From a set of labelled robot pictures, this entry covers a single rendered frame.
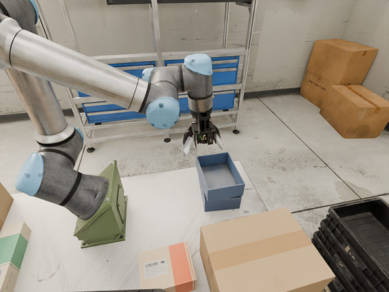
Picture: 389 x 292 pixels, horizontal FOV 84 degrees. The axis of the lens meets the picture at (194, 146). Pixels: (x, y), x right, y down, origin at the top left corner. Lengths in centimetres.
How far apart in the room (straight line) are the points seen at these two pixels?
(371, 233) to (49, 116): 144
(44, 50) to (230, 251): 64
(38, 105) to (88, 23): 227
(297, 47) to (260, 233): 315
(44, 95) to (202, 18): 246
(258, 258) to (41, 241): 76
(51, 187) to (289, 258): 70
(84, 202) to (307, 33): 340
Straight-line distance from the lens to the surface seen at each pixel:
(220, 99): 236
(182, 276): 74
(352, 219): 141
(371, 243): 138
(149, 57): 207
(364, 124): 304
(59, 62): 50
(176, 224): 90
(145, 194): 101
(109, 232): 86
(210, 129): 71
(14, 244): 100
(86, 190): 77
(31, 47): 52
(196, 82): 61
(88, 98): 223
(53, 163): 77
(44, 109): 75
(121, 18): 290
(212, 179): 95
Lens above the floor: 146
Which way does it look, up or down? 38 degrees down
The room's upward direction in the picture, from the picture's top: straight up
